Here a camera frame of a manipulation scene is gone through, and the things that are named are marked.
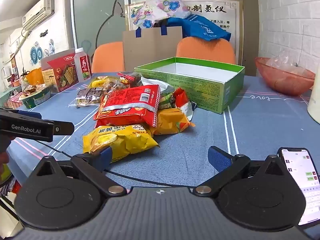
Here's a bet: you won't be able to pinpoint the pink plastic bowl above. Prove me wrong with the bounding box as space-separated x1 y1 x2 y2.
255 57 316 96

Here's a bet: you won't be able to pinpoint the blue striped tablecloth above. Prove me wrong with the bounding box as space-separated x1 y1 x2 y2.
6 72 320 188

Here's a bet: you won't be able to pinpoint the floral cloth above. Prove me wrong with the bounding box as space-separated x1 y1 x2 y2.
132 0 190 29

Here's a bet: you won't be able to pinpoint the orange chair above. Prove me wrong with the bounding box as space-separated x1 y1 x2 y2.
176 37 236 65
91 42 125 73

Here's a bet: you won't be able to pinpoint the small green snack packet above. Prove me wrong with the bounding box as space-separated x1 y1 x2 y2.
158 92 175 110

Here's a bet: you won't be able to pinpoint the black smartphone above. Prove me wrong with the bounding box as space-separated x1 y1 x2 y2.
277 147 320 228

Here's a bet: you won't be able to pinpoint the cream thermos jug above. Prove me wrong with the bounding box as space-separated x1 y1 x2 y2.
307 84 320 125

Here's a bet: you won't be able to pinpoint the brown paper bag blue handles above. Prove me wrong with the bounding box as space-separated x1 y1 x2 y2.
122 26 184 72

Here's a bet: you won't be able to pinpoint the yellow chips packet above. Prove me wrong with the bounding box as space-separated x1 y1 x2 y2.
82 124 159 163

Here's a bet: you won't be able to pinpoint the white air conditioner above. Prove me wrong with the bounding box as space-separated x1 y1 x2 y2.
22 0 55 31

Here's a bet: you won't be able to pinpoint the clear plastic bag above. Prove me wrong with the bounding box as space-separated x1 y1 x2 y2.
266 51 307 74

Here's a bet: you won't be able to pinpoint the clear packet of brown snacks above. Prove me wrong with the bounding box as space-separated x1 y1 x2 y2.
68 87 107 108
101 80 130 98

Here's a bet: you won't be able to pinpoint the green instant noodle bowl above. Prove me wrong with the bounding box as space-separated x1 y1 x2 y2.
21 84 52 109

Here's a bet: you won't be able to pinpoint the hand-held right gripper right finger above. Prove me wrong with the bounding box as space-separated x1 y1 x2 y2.
194 146 294 197

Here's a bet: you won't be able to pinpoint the clear bottle with red label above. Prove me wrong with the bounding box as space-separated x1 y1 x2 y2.
74 48 92 82

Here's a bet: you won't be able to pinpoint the orange plastic bag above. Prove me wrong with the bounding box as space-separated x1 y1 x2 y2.
25 67 45 86

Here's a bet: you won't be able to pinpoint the large red snack packet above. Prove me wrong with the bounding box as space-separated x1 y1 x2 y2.
94 84 160 128

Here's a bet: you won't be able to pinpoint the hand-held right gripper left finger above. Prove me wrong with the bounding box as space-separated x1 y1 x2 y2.
29 146 127 197

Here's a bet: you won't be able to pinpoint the red white snack packet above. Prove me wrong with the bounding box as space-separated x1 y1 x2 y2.
172 87 193 120

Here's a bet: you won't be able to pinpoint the clear packet with red label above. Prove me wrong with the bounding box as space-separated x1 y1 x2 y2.
117 72 142 88

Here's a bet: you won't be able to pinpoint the blue plastic bag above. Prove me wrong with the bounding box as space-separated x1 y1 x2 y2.
167 14 231 42

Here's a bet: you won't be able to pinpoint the red cracker box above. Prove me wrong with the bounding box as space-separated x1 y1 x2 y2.
41 53 81 93

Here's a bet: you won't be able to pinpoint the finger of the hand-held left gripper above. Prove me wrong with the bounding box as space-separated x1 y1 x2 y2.
52 121 75 136
0 107 42 120

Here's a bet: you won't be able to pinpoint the small yellow snack packet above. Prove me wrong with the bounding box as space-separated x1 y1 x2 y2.
89 76 118 89

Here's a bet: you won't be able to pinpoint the black cable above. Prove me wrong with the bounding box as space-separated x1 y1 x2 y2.
32 140 197 188

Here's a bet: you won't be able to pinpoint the orange snack packet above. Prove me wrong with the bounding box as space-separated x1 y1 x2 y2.
150 108 196 135

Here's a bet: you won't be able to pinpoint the green cardboard box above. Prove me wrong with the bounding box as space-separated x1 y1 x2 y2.
134 57 245 114

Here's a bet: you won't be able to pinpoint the blue flower wall sticker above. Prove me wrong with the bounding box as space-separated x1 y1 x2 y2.
29 45 44 67

